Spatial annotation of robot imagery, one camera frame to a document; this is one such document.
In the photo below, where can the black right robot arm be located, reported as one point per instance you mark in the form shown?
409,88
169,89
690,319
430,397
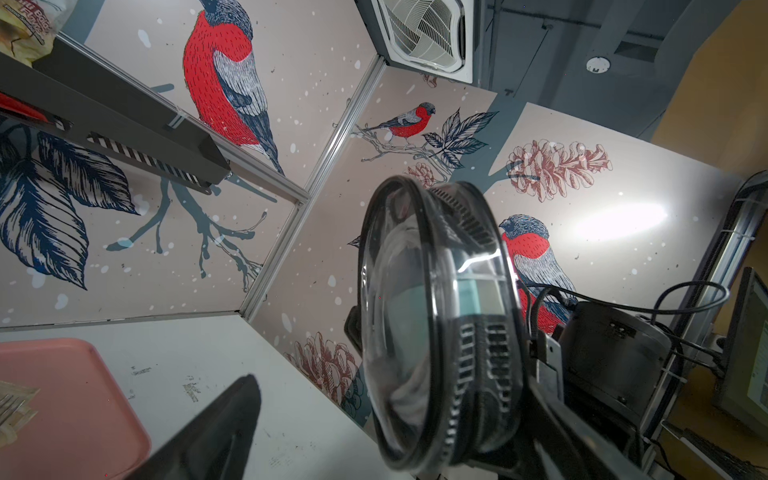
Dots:
615,356

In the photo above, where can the teal wall charger middle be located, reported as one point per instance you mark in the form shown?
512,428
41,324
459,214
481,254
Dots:
406,318

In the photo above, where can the ceiling air vent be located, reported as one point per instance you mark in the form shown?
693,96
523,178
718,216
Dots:
442,38

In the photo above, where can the pink plastic tray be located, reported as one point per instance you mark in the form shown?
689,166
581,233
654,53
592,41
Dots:
83,426

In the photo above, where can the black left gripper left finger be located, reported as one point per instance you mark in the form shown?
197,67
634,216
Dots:
215,444

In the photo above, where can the computer monitor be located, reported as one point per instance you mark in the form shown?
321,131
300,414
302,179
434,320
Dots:
742,392

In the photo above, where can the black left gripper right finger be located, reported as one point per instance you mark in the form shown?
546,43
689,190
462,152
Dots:
552,442

